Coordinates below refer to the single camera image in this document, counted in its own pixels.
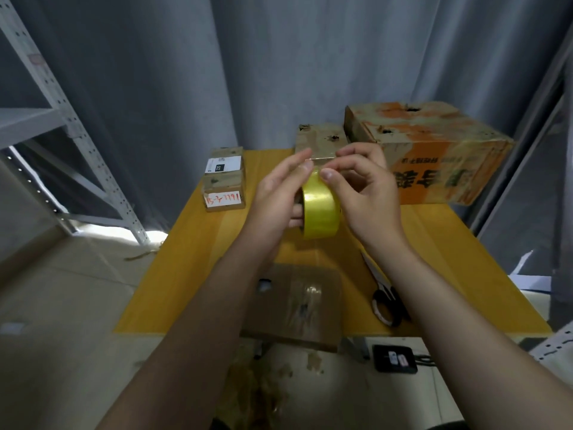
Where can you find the person's right forearm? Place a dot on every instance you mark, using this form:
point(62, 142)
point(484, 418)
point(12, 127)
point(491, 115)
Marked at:
point(474, 353)

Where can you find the medium brown cardboard box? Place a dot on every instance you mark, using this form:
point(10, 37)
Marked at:
point(320, 138)

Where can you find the person's right hand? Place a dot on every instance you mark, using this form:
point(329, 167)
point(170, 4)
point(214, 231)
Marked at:
point(367, 197)

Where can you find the yellow tape roll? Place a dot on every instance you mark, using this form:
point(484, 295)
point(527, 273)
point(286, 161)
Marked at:
point(320, 210)

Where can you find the tape scraps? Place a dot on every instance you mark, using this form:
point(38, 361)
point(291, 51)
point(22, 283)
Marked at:
point(260, 389)

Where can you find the yellow wooden table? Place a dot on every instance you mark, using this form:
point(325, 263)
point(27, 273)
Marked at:
point(179, 264)

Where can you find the black power adapter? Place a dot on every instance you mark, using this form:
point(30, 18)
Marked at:
point(395, 358)

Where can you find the long white-labelled cardboard box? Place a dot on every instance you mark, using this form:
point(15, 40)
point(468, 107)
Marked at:
point(224, 179)

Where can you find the grey curtain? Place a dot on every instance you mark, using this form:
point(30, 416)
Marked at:
point(224, 58)

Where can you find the small cardboard box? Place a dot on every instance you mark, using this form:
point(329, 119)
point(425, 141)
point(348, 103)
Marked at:
point(300, 309)

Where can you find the person's left hand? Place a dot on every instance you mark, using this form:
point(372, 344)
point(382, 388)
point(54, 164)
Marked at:
point(277, 197)

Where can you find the grey metal shelf unit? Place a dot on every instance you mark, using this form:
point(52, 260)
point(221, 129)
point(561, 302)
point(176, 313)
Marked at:
point(537, 192)
point(45, 130)

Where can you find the person's left forearm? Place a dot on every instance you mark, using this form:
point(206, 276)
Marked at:
point(188, 353)

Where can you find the large orange print cardboard box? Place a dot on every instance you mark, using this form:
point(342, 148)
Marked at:
point(448, 147)

